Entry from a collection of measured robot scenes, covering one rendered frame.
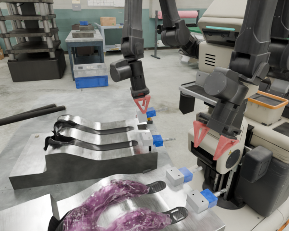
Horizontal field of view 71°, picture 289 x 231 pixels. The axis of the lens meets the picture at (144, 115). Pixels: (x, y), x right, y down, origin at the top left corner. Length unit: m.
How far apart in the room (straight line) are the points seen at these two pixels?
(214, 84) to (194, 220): 0.35
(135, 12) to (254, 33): 0.41
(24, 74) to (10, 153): 3.85
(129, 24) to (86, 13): 6.35
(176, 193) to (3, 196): 0.56
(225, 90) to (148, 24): 6.95
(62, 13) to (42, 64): 2.79
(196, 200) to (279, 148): 0.65
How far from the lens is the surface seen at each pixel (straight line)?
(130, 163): 0.75
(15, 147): 1.07
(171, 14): 0.91
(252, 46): 0.55
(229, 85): 0.50
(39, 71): 4.73
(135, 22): 0.78
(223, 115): 0.55
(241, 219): 1.41
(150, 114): 0.84
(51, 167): 0.76
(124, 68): 0.74
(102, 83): 4.00
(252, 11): 0.55
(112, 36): 7.20
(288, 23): 0.65
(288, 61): 0.65
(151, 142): 0.76
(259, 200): 1.38
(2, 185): 0.90
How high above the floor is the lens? 1.35
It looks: 28 degrees down
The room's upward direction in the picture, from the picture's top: straight up
